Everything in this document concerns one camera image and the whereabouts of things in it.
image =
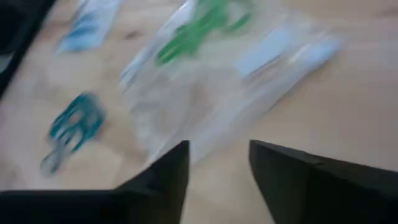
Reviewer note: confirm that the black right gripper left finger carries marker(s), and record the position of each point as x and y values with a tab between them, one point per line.
109	208

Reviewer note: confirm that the clear plastic zip bag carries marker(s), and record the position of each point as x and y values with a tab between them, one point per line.
146	62
90	25
217	102

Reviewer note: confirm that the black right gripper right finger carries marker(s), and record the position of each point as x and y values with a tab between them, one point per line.
311	193

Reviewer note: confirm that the black aluminium table frame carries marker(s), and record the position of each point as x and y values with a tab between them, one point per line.
18	31

